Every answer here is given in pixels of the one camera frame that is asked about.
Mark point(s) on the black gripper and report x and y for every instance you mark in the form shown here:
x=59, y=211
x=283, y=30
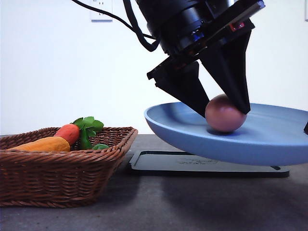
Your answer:
x=186, y=28

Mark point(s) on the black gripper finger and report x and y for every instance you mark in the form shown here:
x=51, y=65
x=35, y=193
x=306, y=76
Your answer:
x=306, y=128

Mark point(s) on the blue plate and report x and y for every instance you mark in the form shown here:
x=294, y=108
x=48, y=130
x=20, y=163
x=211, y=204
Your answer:
x=272, y=135

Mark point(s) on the brown egg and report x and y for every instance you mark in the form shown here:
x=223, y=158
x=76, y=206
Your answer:
x=222, y=116

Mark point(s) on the brown wicker basket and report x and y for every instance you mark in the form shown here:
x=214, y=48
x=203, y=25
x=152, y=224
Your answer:
x=73, y=178

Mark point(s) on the black flat tray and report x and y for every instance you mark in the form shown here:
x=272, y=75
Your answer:
x=188, y=165

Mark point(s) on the orange toy carrot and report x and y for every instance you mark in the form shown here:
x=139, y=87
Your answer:
x=71, y=131

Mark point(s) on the yellow toy corn cob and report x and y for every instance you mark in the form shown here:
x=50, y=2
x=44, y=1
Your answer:
x=48, y=144

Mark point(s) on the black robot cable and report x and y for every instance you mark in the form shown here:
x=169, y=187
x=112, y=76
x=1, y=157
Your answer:
x=145, y=39

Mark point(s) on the white wall outlet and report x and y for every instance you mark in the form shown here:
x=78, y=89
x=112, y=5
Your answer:
x=103, y=5

